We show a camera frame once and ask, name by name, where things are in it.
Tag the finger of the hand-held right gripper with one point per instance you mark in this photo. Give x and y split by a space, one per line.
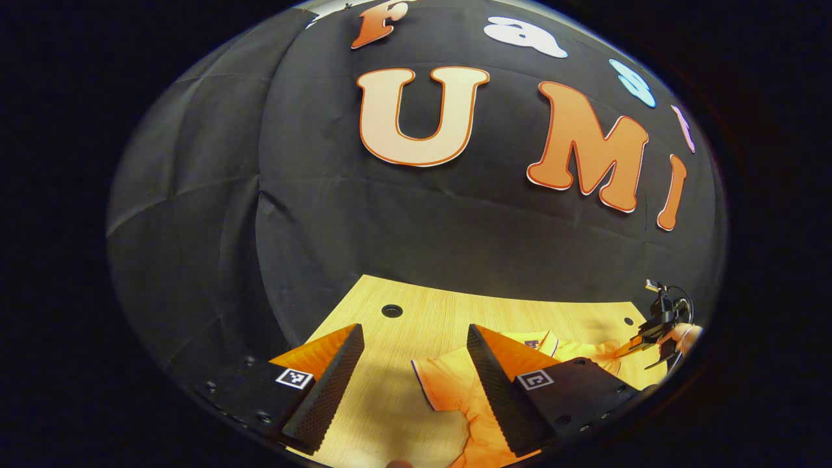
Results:
664 361
647 341

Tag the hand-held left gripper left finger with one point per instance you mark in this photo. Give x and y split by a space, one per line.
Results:
331 390

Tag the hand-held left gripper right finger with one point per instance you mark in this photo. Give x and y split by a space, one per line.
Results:
497 396

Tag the orange T-shirt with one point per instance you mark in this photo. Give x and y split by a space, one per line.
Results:
448 383

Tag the black backdrop cloth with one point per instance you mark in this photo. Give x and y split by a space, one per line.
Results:
422 227

